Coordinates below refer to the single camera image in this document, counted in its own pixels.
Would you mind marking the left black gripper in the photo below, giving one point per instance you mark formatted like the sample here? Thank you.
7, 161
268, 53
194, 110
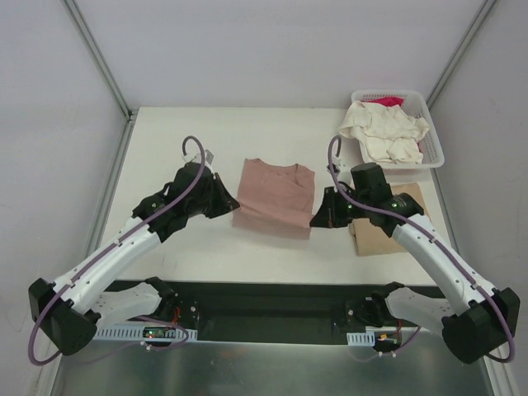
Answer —
215, 194

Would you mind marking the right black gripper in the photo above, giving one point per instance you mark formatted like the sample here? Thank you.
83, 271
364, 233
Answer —
330, 209

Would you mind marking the pink printed t shirt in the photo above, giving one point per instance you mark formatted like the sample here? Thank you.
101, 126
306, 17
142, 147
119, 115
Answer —
275, 200

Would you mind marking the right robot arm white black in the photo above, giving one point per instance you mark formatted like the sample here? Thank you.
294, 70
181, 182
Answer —
474, 319

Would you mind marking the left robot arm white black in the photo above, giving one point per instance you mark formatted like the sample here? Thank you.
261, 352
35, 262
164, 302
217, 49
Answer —
72, 308

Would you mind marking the cream crumpled t shirt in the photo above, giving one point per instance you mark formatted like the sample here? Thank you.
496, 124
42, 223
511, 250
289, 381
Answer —
388, 133

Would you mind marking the folded beige t shirt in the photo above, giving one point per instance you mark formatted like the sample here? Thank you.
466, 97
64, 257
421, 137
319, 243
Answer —
372, 241

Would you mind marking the white plastic laundry basket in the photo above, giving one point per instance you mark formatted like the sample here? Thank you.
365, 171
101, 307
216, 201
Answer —
414, 105

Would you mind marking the magenta t shirt in basket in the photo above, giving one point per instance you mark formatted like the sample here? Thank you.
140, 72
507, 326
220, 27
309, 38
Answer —
386, 101

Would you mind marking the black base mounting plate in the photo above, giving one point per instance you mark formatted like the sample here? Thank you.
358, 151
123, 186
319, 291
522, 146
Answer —
267, 313

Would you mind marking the left aluminium frame post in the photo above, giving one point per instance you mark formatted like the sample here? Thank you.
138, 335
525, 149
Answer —
79, 21

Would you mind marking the aluminium frame post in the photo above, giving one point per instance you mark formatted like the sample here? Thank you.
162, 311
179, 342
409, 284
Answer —
477, 23
79, 21

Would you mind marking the right white cable duct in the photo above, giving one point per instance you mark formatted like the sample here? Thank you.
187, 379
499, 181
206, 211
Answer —
361, 339

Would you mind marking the white cable duct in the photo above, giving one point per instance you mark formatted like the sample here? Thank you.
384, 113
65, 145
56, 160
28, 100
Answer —
361, 339
149, 333

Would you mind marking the left white cable duct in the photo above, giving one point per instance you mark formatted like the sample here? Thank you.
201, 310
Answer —
149, 333

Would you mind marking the right aluminium frame post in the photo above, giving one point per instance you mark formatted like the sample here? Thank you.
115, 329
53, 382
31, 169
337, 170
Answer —
477, 23

